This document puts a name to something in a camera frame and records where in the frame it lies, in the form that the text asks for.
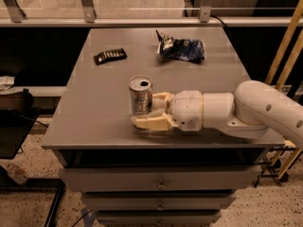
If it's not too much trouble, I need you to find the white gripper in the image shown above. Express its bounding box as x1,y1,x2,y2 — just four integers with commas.
131,91,203,131

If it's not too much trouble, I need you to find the silver redbull can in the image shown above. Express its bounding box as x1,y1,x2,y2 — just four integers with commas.
129,75,152,115

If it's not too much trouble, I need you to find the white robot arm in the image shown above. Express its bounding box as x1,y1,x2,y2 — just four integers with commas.
132,80,303,148

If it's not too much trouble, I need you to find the blue chip bag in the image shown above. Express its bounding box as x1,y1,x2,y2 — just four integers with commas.
156,31,205,62

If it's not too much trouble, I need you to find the grey drawer cabinet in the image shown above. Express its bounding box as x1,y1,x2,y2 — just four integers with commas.
43,27,283,216

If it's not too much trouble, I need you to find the black snack bar packet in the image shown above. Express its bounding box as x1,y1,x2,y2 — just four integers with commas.
93,48,127,65

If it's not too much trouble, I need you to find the top grey drawer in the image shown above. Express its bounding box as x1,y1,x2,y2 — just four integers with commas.
59,166,260,192

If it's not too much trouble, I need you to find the grey drawer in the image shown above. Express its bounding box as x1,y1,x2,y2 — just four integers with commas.
59,166,260,192
81,193,236,211
97,211,221,225

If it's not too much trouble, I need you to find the middle grey drawer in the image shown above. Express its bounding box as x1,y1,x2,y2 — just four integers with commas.
81,193,236,211

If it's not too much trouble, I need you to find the bottom grey drawer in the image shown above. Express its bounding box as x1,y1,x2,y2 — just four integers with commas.
97,211,221,225

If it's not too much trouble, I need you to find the black side table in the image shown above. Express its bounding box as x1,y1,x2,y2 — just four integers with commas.
0,107,40,159

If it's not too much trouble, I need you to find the white crumpled paper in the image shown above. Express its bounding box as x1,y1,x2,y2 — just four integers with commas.
0,76,14,91

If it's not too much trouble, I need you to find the metal railing with glass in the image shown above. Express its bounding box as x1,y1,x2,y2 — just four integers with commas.
0,0,296,27

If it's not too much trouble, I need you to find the black cable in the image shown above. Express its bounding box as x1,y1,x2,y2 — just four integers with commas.
210,14,234,40

